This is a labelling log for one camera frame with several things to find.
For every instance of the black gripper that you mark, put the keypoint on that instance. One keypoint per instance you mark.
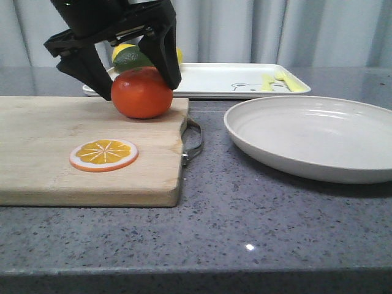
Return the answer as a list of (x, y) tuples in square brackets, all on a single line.
[(91, 22)]

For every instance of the orange mandarin fruit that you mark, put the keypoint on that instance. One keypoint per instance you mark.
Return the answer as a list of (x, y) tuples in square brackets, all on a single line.
[(141, 93)]

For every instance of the white round plate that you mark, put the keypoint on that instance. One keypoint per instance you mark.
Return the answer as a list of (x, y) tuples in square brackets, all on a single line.
[(321, 138)]

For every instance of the white rectangular tray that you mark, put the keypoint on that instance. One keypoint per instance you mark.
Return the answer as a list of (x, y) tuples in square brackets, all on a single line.
[(231, 81)]

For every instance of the left yellow lemon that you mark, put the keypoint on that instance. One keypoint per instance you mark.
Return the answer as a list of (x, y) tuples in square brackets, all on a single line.
[(121, 50)]

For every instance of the yellow lemon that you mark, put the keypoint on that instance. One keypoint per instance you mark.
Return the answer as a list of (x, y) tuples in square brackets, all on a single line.
[(121, 50), (179, 55)]

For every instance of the dark green lime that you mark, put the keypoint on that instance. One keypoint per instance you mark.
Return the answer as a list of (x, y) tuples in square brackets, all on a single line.
[(143, 61)]

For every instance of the right yellow lemon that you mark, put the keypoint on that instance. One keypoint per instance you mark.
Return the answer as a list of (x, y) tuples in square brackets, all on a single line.
[(179, 55)]

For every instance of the orange slice toy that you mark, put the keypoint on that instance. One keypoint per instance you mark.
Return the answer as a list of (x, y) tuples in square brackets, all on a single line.
[(103, 155)]

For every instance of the wooden cutting board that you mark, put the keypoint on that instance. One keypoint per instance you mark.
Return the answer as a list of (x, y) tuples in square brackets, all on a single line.
[(38, 135)]

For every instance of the yellow plastic knife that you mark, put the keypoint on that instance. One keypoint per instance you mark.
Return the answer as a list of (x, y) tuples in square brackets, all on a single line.
[(268, 80)]

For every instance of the yellow plastic fork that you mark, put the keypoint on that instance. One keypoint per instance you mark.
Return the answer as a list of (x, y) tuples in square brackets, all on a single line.
[(292, 85)]

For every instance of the grey curtain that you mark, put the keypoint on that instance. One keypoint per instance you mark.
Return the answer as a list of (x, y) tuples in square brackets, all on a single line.
[(289, 33)]

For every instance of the metal cutting board handle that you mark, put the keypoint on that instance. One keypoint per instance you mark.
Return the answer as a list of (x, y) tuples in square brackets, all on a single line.
[(191, 152)]

